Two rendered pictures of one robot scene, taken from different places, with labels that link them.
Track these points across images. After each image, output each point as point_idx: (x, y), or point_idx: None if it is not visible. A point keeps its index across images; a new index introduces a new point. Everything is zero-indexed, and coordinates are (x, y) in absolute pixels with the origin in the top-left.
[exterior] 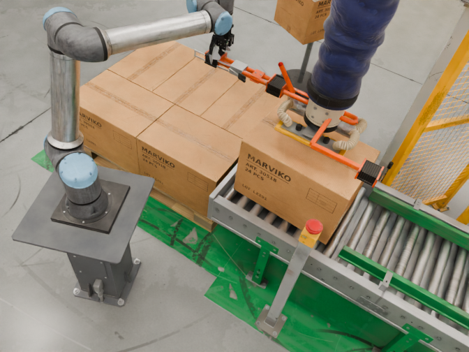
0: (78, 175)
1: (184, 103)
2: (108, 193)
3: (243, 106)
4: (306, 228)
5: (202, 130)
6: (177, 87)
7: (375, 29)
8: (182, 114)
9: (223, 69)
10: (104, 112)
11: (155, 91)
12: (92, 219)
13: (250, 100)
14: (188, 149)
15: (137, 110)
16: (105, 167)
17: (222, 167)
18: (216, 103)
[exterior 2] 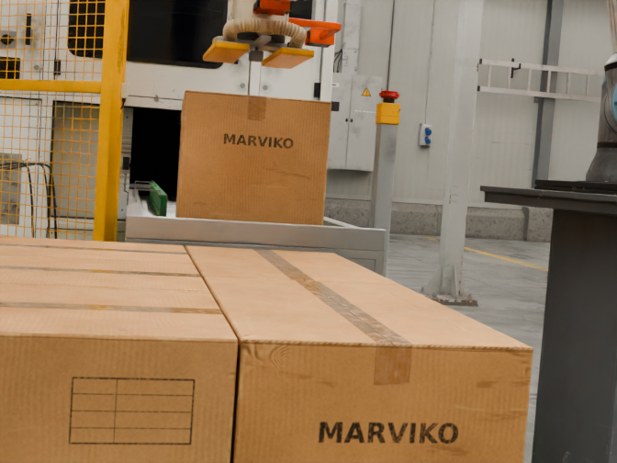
0: None
1: (178, 271)
2: (580, 180)
3: (69, 248)
4: (398, 95)
5: (235, 260)
6: (122, 278)
7: None
8: (223, 270)
9: None
10: (426, 309)
11: (201, 288)
12: None
13: (33, 246)
14: (312, 263)
15: (322, 291)
16: (559, 191)
17: (295, 252)
18: (107, 258)
